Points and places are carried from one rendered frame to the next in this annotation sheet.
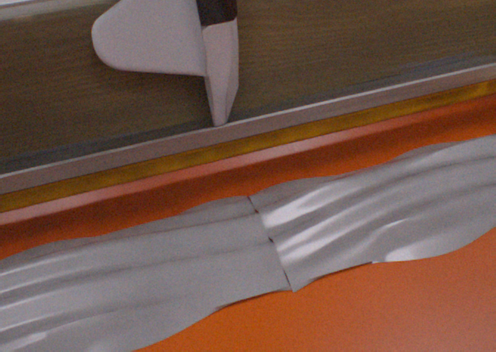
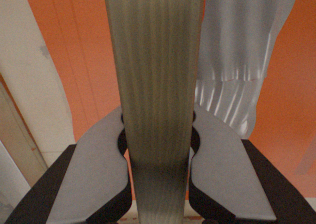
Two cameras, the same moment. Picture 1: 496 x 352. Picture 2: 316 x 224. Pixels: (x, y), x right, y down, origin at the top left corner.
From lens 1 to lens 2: 0.24 m
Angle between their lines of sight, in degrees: 69
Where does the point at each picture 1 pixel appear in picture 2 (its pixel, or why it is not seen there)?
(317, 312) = (280, 71)
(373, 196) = (249, 17)
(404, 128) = not seen: outside the picture
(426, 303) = (307, 27)
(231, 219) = (220, 93)
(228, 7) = (250, 149)
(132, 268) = not seen: hidden behind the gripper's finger
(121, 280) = not seen: hidden behind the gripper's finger
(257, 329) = (272, 92)
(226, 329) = (265, 102)
